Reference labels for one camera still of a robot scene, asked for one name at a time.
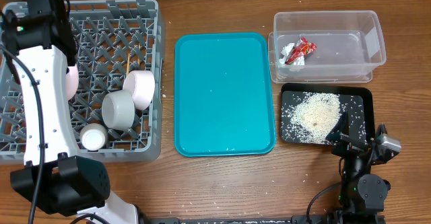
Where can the clear plastic bin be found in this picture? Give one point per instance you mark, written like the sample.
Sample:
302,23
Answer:
350,46

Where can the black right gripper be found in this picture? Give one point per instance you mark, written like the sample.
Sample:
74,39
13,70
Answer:
349,145

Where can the white paper napkin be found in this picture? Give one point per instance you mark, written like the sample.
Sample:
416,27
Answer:
286,52

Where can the cooked rice leftovers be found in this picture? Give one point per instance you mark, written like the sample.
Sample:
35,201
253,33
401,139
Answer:
308,117

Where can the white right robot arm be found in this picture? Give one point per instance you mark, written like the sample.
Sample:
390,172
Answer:
362,193

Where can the large white round plate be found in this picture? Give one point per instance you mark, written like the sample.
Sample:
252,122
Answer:
71,81

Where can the black waste tray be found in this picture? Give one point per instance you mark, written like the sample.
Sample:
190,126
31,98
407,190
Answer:
289,89

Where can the grey dishwasher rack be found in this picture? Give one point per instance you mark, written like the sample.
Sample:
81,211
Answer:
107,31

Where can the white cup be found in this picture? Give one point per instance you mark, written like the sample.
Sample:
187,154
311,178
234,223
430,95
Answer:
93,136

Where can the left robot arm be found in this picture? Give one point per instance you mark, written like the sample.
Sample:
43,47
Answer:
55,179

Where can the grey metal bowl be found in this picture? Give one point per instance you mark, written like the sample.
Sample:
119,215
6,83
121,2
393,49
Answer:
118,110

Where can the red snack wrapper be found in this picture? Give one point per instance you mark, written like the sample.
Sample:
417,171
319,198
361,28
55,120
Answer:
302,48

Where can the wooden chopstick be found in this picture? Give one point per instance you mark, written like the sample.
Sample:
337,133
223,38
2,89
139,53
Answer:
128,64
138,54

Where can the teal plastic tray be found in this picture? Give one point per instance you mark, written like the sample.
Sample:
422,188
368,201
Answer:
223,102

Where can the small white bowl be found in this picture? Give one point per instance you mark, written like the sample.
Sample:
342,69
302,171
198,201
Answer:
141,85

